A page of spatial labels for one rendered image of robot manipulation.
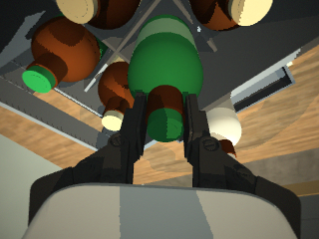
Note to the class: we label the grey rectangular tray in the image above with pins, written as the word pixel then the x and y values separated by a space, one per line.
pixel 263 89

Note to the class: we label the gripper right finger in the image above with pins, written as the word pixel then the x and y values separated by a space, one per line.
pixel 214 168

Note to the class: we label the brown bottle with green cap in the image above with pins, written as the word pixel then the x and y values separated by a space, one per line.
pixel 64 51

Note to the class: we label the brown bottle with beige cap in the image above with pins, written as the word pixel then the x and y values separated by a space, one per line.
pixel 211 13
pixel 105 14

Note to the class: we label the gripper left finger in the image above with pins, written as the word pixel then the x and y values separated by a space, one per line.
pixel 113 163

